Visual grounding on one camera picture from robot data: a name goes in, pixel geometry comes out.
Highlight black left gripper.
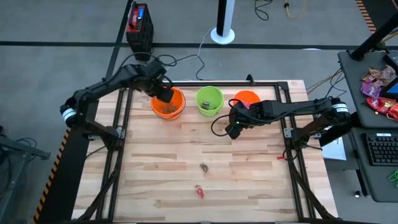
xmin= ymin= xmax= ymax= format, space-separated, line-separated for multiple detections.
xmin=136 ymin=60 xmax=175 ymax=104

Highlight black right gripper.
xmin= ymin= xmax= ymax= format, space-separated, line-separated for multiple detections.
xmin=224 ymin=101 xmax=260 ymax=139

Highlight large orange halloween bucket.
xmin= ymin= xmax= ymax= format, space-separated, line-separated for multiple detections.
xmin=150 ymin=86 xmax=187 ymax=121

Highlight small orange halloween bucket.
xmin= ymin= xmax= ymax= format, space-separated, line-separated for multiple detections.
xmin=233 ymin=90 xmax=262 ymax=107

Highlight green halloween bucket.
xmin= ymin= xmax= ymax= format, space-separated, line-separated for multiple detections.
xmin=195 ymin=86 xmax=224 ymax=118

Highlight small red candy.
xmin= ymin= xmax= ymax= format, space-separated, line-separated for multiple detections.
xmin=194 ymin=184 xmax=206 ymax=199

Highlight purple candy packet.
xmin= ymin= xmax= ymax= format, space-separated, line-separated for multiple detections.
xmin=360 ymin=80 xmax=383 ymax=99

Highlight red candy pile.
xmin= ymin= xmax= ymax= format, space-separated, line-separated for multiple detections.
xmin=366 ymin=96 xmax=398 ymax=123

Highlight black red power station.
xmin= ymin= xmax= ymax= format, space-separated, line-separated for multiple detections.
xmin=125 ymin=1 xmax=155 ymax=62

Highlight white pole with round base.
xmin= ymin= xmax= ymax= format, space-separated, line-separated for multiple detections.
xmin=210 ymin=0 xmax=236 ymax=45

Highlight black slanted desk leg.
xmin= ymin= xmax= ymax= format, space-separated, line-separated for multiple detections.
xmin=319 ymin=112 xmax=362 ymax=148

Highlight white paper sheet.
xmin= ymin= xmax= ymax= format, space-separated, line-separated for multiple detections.
xmin=321 ymin=136 xmax=347 ymax=162

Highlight black plate with hazard stripes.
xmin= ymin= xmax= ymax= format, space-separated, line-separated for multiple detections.
xmin=32 ymin=124 xmax=100 ymax=224

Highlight grey desk top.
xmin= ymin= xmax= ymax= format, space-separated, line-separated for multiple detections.
xmin=338 ymin=49 xmax=398 ymax=129

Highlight grey keyboard shelf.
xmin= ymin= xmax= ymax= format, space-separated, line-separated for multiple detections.
xmin=348 ymin=127 xmax=398 ymax=204

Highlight black keyboard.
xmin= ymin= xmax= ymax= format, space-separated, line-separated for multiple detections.
xmin=366 ymin=133 xmax=398 ymax=167

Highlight dark metal stand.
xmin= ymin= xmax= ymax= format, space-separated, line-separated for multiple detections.
xmin=0 ymin=125 xmax=52 ymax=200

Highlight gold pink wrapper pile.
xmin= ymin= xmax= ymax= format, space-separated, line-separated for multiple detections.
xmin=361 ymin=64 xmax=397 ymax=88

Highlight black tablet with blue screen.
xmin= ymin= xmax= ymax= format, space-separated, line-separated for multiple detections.
xmin=380 ymin=76 xmax=398 ymax=101

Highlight black slanted pole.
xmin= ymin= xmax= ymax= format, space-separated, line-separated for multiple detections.
xmin=350 ymin=12 xmax=398 ymax=62

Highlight black device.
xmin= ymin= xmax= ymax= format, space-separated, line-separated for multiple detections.
xmin=383 ymin=50 xmax=398 ymax=71

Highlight black mat with hazard edge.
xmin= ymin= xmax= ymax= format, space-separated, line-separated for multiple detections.
xmin=354 ymin=0 xmax=398 ymax=35

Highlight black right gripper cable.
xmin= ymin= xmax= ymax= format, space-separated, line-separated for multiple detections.
xmin=210 ymin=98 xmax=249 ymax=138

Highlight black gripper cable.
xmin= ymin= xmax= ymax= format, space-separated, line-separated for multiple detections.
xmin=210 ymin=98 xmax=249 ymax=138
xmin=119 ymin=51 xmax=178 ymax=85

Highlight black aluminium table frame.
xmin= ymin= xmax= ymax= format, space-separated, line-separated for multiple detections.
xmin=73 ymin=74 xmax=340 ymax=224

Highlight black floor cable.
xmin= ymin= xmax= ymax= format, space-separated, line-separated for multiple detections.
xmin=161 ymin=54 xmax=206 ymax=82

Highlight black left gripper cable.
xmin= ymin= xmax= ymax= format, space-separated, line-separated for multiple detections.
xmin=119 ymin=51 xmax=178 ymax=85

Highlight white floor cable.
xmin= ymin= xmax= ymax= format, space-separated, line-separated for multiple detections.
xmin=174 ymin=26 xmax=216 ymax=68

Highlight yellow cable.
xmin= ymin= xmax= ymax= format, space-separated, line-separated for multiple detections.
xmin=283 ymin=0 xmax=309 ymax=20

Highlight green cord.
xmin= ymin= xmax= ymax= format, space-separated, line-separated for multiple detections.
xmin=387 ymin=169 xmax=398 ymax=189

